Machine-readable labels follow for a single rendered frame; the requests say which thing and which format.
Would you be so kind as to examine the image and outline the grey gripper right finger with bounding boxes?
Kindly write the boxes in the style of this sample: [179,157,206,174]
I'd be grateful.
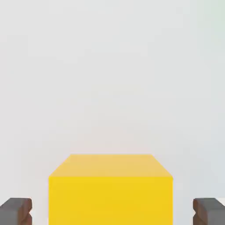
[192,197,225,225]

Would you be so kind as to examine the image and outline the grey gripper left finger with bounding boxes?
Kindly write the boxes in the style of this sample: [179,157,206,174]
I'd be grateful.
[0,197,33,225]

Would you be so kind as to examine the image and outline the small yellow cube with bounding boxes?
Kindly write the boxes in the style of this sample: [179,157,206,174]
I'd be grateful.
[48,154,174,225]

